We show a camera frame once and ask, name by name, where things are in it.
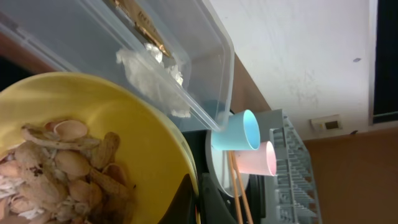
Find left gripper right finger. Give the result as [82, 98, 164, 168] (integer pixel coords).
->
[199, 173, 237, 224]

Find wall power outlet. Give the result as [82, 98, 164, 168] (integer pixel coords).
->
[310, 114, 342, 132]

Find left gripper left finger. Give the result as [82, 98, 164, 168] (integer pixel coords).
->
[159, 174, 196, 224]

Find grey round plate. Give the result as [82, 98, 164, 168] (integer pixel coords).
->
[205, 130, 234, 197]

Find grey dishwasher rack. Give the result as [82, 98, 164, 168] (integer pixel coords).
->
[255, 110, 323, 224]

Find pink plastic cup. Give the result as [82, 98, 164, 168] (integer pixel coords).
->
[235, 141, 277, 176]

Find nut shell food scraps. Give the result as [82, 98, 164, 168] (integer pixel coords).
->
[1, 119, 133, 224]

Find blue plastic cup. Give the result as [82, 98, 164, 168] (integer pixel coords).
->
[211, 110, 261, 151]

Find gold snack wrapper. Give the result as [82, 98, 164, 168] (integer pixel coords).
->
[110, 0, 172, 58]

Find white tissue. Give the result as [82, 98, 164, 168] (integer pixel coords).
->
[116, 43, 191, 118]

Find yellow bowl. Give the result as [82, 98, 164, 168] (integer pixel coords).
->
[1, 72, 197, 223]

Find wooden chopstick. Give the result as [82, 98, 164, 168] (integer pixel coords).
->
[229, 152, 254, 224]
[228, 151, 243, 224]

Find clear plastic waste bin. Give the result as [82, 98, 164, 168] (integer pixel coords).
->
[1, 0, 234, 132]

